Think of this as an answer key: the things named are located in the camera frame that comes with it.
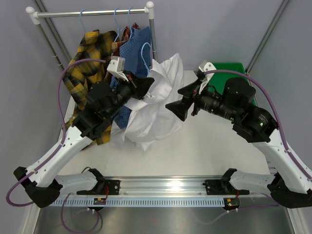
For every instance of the aluminium mounting rail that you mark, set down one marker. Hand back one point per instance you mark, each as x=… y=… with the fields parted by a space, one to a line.
x=158 y=185

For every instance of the white shirt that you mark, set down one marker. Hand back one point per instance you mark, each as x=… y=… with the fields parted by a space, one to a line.
x=145 y=121

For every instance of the light blue hanger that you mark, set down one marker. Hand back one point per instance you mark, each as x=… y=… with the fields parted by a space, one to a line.
x=145 y=54

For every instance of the yellow black plaid shirt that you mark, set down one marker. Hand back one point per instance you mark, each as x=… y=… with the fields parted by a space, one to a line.
x=79 y=78

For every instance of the red plaid shirt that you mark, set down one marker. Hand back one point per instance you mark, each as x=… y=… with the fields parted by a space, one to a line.
x=115 y=46

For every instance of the blue checked shirt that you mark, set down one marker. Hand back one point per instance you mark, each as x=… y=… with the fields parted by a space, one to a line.
x=131 y=51

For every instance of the hanger of red shirt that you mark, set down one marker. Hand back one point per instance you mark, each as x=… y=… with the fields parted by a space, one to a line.
x=117 y=24

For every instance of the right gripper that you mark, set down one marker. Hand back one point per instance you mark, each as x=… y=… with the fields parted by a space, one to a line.
x=180 y=107

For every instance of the slotted cable duct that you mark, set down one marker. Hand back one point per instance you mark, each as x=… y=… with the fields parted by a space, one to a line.
x=139 y=202

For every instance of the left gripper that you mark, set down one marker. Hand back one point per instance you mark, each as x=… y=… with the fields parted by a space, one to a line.
x=139 y=86

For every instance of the hanger of yellow shirt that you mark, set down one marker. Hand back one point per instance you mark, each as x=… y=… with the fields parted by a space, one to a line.
x=81 y=21

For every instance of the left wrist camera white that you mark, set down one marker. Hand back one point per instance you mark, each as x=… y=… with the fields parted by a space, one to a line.
x=116 y=68

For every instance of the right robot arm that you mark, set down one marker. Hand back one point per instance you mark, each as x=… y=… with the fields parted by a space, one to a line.
x=288 y=185

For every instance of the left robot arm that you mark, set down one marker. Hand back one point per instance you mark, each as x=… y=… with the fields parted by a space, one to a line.
x=42 y=181

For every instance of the hanger of blue shirt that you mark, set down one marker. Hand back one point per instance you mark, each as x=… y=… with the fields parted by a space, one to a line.
x=129 y=21

